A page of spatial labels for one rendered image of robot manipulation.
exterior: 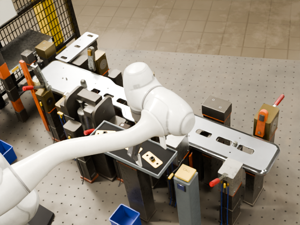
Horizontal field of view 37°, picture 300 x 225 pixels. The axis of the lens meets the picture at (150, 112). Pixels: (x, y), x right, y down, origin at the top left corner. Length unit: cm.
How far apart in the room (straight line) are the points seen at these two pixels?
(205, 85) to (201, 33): 175
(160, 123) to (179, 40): 306
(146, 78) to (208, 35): 302
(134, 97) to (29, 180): 40
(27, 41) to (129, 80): 147
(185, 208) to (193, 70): 124
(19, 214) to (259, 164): 100
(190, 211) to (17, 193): 74
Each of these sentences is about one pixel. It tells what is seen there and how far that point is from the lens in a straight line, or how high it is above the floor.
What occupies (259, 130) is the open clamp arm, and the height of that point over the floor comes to 101.
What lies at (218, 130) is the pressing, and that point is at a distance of 203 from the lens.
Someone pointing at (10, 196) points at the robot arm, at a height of 148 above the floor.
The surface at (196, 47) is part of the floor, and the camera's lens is 423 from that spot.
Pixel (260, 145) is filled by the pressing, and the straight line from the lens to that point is 198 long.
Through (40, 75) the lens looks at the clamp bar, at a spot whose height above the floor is 115.
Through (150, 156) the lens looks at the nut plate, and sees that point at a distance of 174.
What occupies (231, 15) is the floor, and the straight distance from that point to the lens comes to 466.
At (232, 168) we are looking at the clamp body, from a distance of 181.
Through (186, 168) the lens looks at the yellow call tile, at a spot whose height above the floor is 116.
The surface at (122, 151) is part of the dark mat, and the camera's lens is 178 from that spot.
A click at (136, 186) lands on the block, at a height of 96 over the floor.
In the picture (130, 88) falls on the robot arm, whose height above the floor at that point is 157.
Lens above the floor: 247
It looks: 43 degrees down
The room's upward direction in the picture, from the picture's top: 9 degrees counter-clockwise
